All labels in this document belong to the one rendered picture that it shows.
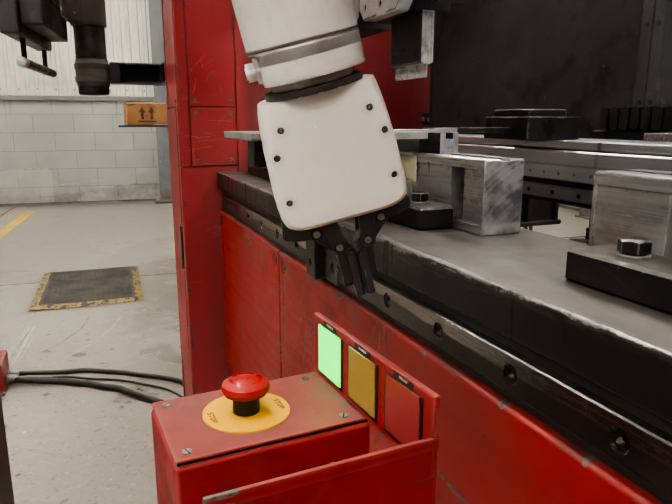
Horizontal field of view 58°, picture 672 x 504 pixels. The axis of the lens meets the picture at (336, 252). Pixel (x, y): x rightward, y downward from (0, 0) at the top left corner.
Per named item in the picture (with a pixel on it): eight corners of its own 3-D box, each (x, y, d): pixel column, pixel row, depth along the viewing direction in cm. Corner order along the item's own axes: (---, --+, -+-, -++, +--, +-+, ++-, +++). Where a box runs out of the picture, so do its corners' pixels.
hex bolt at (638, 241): (608, 254, 52) (610, 236, 51) (632, 251, 53) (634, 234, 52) (634, 261, 49) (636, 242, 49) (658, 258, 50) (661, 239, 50)
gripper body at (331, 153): (243, 91, 41) (286, 241, 45) (386, 53, 42) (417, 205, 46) (242, 84, 48) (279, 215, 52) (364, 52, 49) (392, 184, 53)
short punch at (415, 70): (390, 80, 99) (391, 19, 97) (401, 81, 100) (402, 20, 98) (420, 77, 90) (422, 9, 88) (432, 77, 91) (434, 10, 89)
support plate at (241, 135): (223, 137, 95) (223, 131, 95) (375, 136, 105) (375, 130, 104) (251, 141, 79) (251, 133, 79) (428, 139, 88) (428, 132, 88)
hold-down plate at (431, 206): (334, 202, 107) (334, 185, 106) (362, 201, 108) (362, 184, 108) (418, 231, 79) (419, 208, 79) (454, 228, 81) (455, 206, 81)
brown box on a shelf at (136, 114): (121, 126, 329) (119, 103, 326) (170, 126, 336) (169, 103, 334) (118, 127, 301) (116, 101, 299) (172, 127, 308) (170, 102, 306)
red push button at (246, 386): (217, 413, 51) (215, 373, 51) (261, 403, 53) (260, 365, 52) (230, 434, 48) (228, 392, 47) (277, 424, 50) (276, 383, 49)
